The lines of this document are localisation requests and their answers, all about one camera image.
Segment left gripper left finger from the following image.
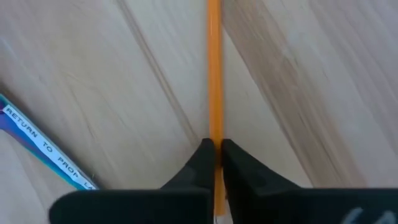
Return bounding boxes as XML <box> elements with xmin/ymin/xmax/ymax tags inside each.
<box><xmin>49</xmin><ymin>138</ymin><xmax>216</xmax><ymax>224</ymax></box>

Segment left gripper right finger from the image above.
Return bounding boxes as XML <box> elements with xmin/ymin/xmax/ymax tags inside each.
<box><xmin>221</xmin><ymin>139</ymin><xmax>398</xmax><ymax>224</ymax></box>

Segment purple handled rainbow scissors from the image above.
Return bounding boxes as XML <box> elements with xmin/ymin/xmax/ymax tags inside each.
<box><xmin>0</xmin><ymin>93</ymin><xmax>100</xmax><ymax>191</ymax></box>

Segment yellow orange pencil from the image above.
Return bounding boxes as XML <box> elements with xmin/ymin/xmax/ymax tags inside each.
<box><xmin>206</xmin><ymin>0</ymin><xmax>226</xmax><ymax>217</ymax></box>

